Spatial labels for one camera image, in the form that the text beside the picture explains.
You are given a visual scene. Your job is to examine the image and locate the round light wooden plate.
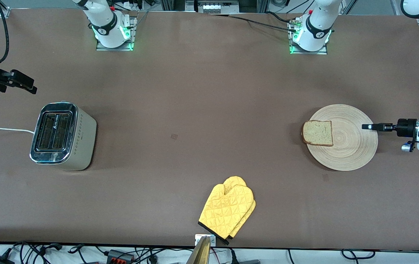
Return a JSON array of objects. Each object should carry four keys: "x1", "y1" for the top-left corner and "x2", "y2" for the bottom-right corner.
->
[{"x1": 307, "y1": 104, "x2": 379, "y2": 172}]

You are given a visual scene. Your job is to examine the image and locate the slice of brown-crust bread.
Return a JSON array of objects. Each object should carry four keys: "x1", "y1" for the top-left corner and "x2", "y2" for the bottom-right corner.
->
[{"x1": 301, "y1": 120, "x2": 334, "y2": 147}]

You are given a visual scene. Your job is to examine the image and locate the silver two-slot toaster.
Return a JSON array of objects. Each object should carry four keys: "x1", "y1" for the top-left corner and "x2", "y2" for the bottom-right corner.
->
[{"x1": 29, "y1": 102, "x2": 97, "y2": 172}]

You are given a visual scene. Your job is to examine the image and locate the yellow quilted oven mitt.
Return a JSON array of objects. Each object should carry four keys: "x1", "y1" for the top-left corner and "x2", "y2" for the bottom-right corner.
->
[
  {"x1": 199, "y1": 183, "x2": 254, "y2": 241},
  {"x1": 225, "y1": 176, "x2": 256, "y2": 245}
]

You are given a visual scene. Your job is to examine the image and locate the black adapter with red parts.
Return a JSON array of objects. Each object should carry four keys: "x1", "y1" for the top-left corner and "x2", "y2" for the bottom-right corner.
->
[{"x1": 107, "y1": 249, "x2": 136, "y2": 263}]

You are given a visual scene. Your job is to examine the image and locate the grey power strip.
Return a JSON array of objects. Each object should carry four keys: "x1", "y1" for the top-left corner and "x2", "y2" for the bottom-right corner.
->
[{"x1": 197, "y1": 0, "x2": 240, "y2": 13}]

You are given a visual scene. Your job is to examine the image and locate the brass coloured pointed bar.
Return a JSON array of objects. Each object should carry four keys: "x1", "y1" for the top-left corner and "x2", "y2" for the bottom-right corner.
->
[{"x1": 186, "y1": 236, "x2": 211, "y2": 264}]

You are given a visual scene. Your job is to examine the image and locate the white toaster power cable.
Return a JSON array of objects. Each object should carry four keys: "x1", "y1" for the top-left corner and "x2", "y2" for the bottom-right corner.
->
[{"x1": 0, "y1": 127, "x2": 35, "y2": 134}]

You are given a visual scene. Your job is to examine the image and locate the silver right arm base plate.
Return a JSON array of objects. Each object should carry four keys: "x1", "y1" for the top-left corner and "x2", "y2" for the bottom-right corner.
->
[{"x1": 96, "y1": 15, "x2": 137, "y2": 51}]

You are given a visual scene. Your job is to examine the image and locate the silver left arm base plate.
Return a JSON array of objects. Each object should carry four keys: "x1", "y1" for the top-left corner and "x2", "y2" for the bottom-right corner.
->
[{"x1": 289, "y1": 18, "x2": 329, "y2": 55}]

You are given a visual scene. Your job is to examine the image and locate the black looped cable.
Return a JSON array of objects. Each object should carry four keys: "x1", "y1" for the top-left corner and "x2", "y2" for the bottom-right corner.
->
[{"x1": 341, "y1": 249, "x2": 377, "y2": 260}]

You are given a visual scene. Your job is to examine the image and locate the long black table cable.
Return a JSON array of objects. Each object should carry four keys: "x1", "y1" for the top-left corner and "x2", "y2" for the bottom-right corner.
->
[{"x1": 209, "y1": 13, "x2": 299, "y2": 33}]

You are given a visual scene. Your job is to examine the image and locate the small silver edge bracket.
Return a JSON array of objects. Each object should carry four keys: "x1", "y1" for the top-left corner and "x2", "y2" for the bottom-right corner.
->
[{"x1": 195, "y1": 235, "x2": 216, "y2": 247}]

